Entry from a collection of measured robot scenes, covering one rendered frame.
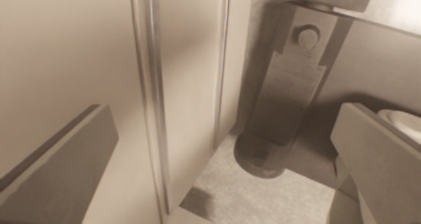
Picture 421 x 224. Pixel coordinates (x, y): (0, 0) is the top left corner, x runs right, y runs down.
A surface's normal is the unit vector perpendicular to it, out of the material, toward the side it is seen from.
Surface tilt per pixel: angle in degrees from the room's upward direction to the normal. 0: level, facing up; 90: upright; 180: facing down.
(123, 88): 90
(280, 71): 0
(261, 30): 0
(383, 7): 0
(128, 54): 90
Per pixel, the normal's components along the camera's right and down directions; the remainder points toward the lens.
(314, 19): -0.43, 0.44
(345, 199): 0.15, -0.83
